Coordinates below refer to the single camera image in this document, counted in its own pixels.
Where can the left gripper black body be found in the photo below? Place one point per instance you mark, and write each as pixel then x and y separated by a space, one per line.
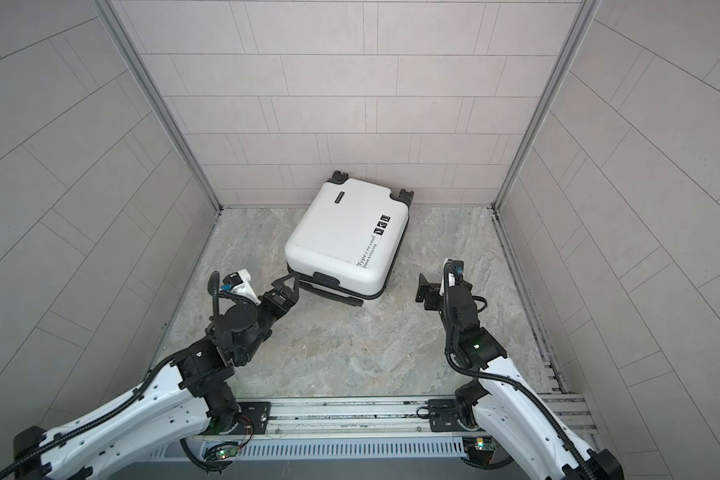
pixel 262 318

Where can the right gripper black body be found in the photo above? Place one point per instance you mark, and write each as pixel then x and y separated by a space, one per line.
pixel 434 299

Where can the black and white suitcase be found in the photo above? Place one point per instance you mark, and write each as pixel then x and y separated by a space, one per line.
pixel 346 244

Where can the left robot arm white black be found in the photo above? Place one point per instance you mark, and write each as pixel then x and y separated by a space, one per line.
pixel 184 395

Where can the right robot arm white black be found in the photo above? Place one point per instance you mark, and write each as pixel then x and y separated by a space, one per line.
pixel 497 399

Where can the right green circuit board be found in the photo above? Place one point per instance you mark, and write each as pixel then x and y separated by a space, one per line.
pixel 479 450

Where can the green circuit board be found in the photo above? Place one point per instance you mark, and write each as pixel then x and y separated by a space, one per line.
pixel 479 450
pixel 221 452

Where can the left green circuit board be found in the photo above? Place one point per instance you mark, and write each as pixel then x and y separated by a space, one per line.
pixel 221 452

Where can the left aluminium corner profile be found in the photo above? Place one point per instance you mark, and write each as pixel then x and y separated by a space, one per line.
pixel 125 46

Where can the aluminium corner profile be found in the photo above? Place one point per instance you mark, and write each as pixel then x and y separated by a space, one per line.
pixel 581 22
pixel 125 46

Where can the right aluminium corner profile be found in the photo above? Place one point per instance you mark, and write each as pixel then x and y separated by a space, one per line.
pixel 581 22

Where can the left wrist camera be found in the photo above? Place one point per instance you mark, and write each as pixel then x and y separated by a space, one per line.
pixel 236 287

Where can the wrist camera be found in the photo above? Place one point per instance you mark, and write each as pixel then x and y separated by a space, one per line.
pixel 236 287
pixel 453 272

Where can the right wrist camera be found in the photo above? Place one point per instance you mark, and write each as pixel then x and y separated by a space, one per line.
pixel 453 272

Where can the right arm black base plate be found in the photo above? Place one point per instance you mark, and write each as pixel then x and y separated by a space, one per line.
pixel 448 415

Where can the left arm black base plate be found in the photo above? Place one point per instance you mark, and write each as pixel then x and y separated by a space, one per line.
pixel 251 419

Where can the aluminium mounting rail frame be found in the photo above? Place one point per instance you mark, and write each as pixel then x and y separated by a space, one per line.
pixel 332 429

